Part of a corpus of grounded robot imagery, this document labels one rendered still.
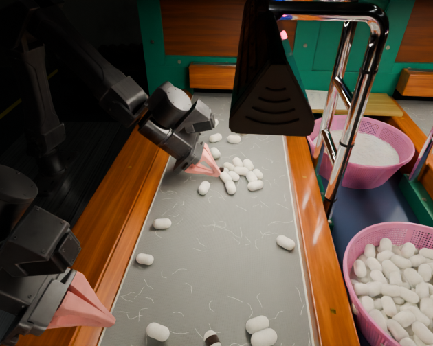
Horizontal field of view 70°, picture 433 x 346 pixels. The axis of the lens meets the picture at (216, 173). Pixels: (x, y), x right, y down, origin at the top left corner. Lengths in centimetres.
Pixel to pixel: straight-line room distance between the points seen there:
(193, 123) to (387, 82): 76
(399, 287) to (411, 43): 80
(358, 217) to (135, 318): 53
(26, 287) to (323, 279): 40
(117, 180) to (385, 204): 63
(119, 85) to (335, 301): 54
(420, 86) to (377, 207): 48
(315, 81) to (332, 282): 75
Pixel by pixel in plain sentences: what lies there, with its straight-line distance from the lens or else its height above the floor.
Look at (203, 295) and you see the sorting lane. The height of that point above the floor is 74.
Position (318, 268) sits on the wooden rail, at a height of 77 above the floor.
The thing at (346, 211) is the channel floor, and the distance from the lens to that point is 80.
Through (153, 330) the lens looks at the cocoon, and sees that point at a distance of 49.
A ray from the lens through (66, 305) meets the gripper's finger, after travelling 39.
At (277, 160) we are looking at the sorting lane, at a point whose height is 74.
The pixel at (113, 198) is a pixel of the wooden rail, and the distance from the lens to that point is 68.
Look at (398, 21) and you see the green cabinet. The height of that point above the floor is 99.
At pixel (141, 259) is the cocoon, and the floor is 76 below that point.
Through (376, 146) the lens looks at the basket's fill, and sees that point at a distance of 96.
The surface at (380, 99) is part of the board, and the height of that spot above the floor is 78.
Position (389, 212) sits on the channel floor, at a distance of 84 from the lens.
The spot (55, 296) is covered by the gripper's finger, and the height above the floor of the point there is 89.
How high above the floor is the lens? 119
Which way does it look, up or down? 37 degrees down
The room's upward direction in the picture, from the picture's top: straight up
